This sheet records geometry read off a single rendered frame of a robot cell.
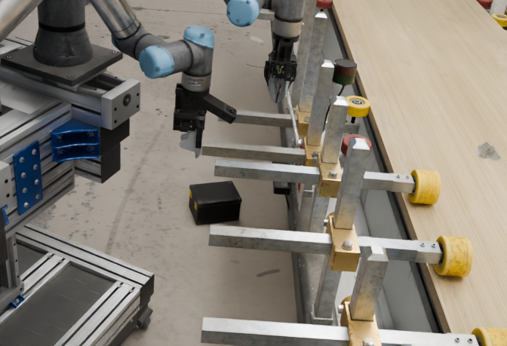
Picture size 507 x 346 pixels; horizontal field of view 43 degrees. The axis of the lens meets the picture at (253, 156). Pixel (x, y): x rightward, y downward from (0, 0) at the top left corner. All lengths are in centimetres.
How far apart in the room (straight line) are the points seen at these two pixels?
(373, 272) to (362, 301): 6
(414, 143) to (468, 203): 28
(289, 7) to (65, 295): 118
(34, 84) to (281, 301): 128
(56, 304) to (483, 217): 133
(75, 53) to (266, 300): 127
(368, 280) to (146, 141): 248
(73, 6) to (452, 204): 104
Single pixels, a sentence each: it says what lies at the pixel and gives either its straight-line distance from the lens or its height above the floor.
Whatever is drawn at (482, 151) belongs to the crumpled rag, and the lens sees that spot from 187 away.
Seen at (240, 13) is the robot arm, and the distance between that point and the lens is 156.
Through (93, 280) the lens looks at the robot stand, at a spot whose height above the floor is 21.
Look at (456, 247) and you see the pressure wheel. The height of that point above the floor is 98.
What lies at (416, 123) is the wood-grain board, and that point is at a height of 90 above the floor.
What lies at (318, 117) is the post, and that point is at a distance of 175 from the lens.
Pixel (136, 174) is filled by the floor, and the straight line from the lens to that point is 318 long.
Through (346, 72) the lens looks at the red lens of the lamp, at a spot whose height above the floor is 110.
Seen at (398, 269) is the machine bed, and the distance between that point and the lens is 164.
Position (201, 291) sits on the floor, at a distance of 255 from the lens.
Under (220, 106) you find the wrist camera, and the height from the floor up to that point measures 98.
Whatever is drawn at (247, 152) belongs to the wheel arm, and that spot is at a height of 85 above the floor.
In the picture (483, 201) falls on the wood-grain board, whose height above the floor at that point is 90.
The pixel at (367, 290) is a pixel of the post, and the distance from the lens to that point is 110.
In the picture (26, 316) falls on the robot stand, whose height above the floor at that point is 21.
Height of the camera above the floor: 175
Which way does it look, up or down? 31 degrees down
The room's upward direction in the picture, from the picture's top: 7 degrees clockwise
